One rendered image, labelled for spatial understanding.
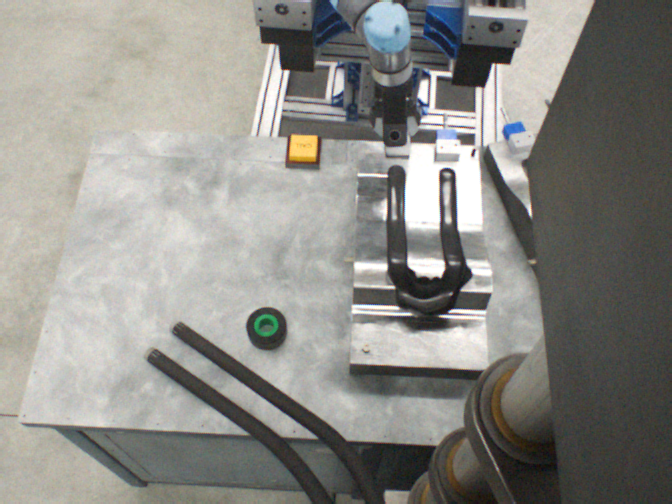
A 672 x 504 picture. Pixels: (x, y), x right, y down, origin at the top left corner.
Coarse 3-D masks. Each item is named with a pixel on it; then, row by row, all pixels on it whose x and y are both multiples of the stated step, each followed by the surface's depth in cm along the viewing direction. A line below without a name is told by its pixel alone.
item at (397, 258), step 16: (400, 176) 149; (448, 176) 149; (400, 192) 147; (448, 192) 147; (400, 208) 146; (448, 208) 146; (400, 224) 144; (448, 224) 144; (400, 240) 140; (448, 240) 140; (400, 256) 136; (448, 256) 136; (464, 256) 134; (400, 272) 136; (448, 272) 135; (464, 272) 132; (400, 288) 136; (416, 288) 133; (432, 288) 132; (448, 288) 136; (400, 304) 134; (416, 304) 136; (432, 304) 136; (448, 304) 134
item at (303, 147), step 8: (296, 136) 160; (304, 136) 160; (312, 136) 160; (296, 144) 159; (304, 144) 159; (312, 144) 159; (296, 152) 158; (304, 152) 158; (312, 152) 158; (304, 160) 159; (312, 160) 159
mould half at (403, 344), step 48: (432, 144) 152; (384, 192) 147; (432, 192) 147; (480, 192) 147; (384, 240) 139; (432, 240) 139; (480, 240) 140; (384, 288) 131; (480, 288) 131; (384, 336) 134; (432, 336) 134; (480, 336) 134
